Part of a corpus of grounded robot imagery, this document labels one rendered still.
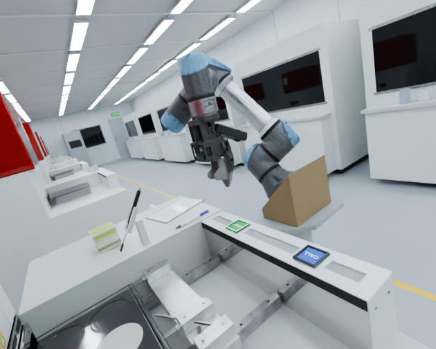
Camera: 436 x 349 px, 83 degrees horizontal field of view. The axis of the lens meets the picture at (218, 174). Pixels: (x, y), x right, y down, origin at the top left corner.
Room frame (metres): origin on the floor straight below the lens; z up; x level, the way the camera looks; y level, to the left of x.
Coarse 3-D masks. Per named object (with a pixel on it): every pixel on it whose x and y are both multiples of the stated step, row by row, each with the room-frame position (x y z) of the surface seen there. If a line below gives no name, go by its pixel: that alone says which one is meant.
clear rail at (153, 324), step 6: (132, 288) 0.60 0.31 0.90; (138, 294) 0.57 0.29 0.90; (138, 300) 0.55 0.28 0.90; (144, 306) 0.52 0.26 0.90; (144, 312) 0.50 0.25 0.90; (150, 318) 0.48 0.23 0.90; (150, 324) 0.46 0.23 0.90; (156, 324) 0.46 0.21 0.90; (156, 330) 0.44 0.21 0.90; (156, 336) 0.43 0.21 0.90; (162, 336) 0.42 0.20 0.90; (162, 342) 0.41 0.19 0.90; (168, 348) 0.39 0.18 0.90
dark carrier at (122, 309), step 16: (112, 304) 0.56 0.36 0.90; (128, 304) 0.55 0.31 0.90; (80, 320) 0.53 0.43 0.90; (96, 320) 0.52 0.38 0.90; (112, 320) 0.51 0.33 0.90; (128, 320) 0.49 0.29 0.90; (144, 320) 0.48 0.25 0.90; (48, 336) 0.51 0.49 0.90; (64, 336) 0.49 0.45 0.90; (80, 336) 0.48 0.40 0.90; (96, 336) 0.47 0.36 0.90; (144, 336) 0.43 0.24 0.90
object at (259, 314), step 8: (272, 296) 0.51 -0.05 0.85; (264, 304) 0.49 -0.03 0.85; (272, 304) 0.49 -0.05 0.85; (280, 304) 0.50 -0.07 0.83; (256, 312) 0.47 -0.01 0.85; (264, 312) 0.47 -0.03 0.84; (272, 312) 0.48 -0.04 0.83; (248, 320) 0.46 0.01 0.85; (256, 320) 0.46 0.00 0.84; (264, 320) 0.47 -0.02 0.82; (240, 328) 0.44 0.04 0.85; (248, 328) 0.45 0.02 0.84; (256, 328) 0.46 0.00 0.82; (240, 336) 0.43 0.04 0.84
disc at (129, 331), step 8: (120, 328) 0.47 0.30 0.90; (128, 328) 0.47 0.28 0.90; (136, 328) 0.46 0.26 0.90; (112, 336) 0.46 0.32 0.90; (120, 336) 0.45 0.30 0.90; (128, 336) 0.45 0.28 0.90; (136, 336) 0.44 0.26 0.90; (104, 344) 0.44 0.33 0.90; (112, 344) 0.43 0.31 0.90; (120, 344) 0.43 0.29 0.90; (128, 344) 0.42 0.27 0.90; (136, 344) 0.42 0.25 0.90
